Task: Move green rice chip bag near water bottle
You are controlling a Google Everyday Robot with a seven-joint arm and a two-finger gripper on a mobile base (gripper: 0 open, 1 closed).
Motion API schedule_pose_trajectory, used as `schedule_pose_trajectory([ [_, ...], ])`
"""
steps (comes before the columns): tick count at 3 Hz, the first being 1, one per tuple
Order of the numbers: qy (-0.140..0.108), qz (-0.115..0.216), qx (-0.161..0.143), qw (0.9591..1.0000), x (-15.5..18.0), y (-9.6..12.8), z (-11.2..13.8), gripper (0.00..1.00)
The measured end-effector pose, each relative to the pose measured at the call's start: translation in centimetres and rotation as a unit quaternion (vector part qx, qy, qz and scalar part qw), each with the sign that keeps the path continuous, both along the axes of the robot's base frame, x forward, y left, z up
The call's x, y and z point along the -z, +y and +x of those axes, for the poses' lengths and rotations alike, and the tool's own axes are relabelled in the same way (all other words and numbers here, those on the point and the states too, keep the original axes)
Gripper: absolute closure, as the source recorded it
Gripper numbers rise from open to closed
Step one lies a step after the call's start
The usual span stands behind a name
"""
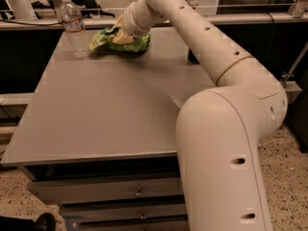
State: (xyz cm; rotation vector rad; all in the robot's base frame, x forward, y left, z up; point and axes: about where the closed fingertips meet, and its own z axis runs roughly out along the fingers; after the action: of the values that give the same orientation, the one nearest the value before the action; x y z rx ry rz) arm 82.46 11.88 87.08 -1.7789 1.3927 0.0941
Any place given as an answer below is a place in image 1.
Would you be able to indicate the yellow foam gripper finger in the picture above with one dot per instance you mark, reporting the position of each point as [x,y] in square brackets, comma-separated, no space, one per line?
[120,37]

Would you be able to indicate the green rice chip bag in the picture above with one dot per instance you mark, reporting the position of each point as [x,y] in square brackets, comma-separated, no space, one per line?
[104,39]

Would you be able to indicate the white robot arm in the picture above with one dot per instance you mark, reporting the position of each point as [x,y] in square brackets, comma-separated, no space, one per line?
[219,129]

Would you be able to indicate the clear plastic water bottle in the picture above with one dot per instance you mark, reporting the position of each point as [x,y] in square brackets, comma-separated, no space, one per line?
[75,28]

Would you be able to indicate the grey drawer cabinet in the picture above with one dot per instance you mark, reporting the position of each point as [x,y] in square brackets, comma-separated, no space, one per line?
[112,115]

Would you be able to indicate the top grey drawer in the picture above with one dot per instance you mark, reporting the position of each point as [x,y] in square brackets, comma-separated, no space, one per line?
[102,189]

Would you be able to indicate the grey drawer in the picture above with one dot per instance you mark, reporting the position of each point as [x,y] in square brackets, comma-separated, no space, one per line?
[102,189]
[160,226]
[123,213]

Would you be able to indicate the middle grey drawer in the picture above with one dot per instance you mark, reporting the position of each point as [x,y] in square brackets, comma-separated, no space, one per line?
[123,213]

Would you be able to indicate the bottom grey drawer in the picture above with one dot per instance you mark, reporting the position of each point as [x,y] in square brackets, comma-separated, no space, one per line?
[160,226]

